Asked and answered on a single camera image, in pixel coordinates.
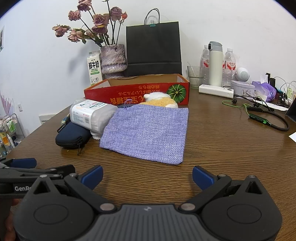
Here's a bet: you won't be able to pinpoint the white thermos flask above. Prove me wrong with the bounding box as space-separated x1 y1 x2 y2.
208 41 223 87

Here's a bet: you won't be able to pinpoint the white round speaker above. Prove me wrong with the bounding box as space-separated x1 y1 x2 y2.
235 67 250 82

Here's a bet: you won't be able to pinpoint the white wall vent panel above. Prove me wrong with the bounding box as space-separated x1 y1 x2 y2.
38 114 57 126

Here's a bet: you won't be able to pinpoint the purple woven pouch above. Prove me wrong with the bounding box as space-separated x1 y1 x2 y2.
99 100 189 165

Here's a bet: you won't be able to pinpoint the white tin box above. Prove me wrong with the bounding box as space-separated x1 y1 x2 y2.
231 80 256 97

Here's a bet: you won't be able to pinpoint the red cardboard box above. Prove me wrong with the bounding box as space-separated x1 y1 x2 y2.
84 74 190 106

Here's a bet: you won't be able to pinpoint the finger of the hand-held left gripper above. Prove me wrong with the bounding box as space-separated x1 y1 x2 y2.
14 165 76 180
0 158 37 171

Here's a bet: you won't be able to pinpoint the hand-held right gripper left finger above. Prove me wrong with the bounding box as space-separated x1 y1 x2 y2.
30 165 117 214

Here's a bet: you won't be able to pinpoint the purple textured vase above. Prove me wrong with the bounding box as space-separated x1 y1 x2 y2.
100 44 128 79

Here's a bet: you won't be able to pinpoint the wire storage rack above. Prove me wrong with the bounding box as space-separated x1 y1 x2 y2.
0 113 26 158

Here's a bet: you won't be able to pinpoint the white power strip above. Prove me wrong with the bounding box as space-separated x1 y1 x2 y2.
199 84 234 98

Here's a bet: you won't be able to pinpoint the yellow white plush toy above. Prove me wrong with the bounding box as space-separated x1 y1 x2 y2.
139 91 179 109

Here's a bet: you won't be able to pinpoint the dried pink flowers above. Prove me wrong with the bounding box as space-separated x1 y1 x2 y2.
52 0 128 47

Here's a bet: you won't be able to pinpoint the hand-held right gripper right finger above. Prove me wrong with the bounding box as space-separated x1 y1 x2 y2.
179 166 270 214

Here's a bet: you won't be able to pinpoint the person's left hand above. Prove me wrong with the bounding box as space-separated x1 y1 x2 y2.
0 198 21 241

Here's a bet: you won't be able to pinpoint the purple tissue pack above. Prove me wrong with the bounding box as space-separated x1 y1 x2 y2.
252 80 277 102

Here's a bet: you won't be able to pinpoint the white paper sheet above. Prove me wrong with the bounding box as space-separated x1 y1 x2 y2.
259 100 289 111

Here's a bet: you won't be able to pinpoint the green black neckband earphones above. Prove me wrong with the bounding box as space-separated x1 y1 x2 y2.
222 98 290 132

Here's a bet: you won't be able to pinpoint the clear plastic container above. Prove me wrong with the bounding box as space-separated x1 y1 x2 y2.
69 99 118 141

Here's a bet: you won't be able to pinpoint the white charger cables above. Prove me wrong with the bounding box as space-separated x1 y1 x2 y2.
266 73 296 105

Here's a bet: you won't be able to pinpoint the wooden desk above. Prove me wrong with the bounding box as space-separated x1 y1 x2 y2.
0 91 296 241

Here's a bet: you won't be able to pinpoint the clear glass cup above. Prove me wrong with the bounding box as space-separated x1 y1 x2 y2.
187 65 205 90

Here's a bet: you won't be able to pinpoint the black paper bag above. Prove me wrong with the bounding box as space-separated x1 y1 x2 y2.
124 9 183 77

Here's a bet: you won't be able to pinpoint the white green milk carton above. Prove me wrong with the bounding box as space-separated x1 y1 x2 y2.
87 51 103 87

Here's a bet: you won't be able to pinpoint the pale purple decorative plant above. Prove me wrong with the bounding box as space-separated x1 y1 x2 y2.
0 90 15 116

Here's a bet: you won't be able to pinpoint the navy zip case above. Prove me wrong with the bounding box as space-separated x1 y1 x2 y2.
55 120 92 156

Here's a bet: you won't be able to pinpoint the clear water bottle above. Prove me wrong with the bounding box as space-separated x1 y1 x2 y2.
222 48 236 87
201 44 211 85

